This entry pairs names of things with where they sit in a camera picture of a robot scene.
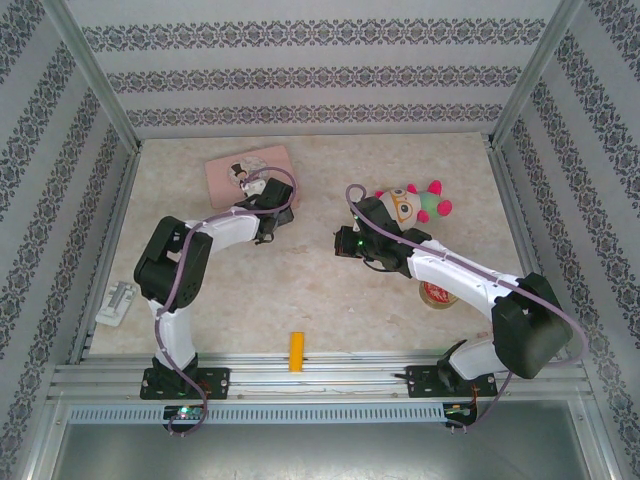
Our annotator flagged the pink cartoon tin box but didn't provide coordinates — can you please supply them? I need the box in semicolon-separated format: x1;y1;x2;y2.
203;144;302;212

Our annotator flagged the white pink plush toy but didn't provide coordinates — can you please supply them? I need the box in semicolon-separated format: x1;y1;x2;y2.
374;179;454;234

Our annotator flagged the yellow rectangular block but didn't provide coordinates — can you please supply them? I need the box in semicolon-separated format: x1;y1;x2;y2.
287;330;307;374

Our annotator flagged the white plastic holder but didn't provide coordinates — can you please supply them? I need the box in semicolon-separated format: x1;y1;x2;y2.
94;280;139;329

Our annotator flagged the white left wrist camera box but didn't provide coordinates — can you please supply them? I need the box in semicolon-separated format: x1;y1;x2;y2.
241;177;270;199

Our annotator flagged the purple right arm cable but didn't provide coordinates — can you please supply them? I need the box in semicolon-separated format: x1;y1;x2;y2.
345;183;591;434

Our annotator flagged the aluminium front rail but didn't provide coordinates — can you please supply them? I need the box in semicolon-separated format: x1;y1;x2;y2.
47;351;597;404

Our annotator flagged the aluminium side rail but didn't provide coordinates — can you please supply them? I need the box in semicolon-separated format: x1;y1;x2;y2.
68;148;143;364
483;138;559;359

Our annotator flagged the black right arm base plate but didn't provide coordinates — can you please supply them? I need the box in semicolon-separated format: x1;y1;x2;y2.
406;364;499;400

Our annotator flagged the grey slotted cable duct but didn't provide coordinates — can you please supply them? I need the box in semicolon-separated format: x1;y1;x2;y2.
66;403;447;423

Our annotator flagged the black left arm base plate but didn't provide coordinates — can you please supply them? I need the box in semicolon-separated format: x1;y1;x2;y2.
139;367;232;402

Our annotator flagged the aluminium frame post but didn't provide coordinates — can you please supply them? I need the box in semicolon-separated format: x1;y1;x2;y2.
42;0;143;151
489;0;585;147

